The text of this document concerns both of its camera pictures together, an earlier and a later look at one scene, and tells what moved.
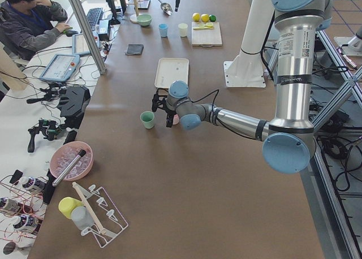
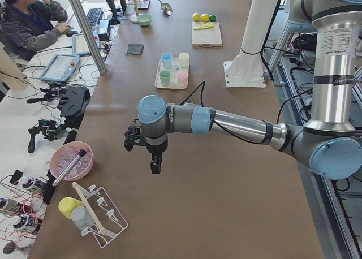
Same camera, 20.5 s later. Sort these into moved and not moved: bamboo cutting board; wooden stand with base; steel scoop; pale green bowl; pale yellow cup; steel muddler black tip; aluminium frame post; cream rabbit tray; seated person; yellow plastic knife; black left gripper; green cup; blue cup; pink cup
Moved: black left gripper; green cup; pale yellow cup; blue cup; pink cup
Not moved: yellow plastic knife; seated person; steel scoop; aluminium frame post; wooden stand with base; pale green bowl; bamboo cutting board; steel muddler black tip; cream rabbit tray
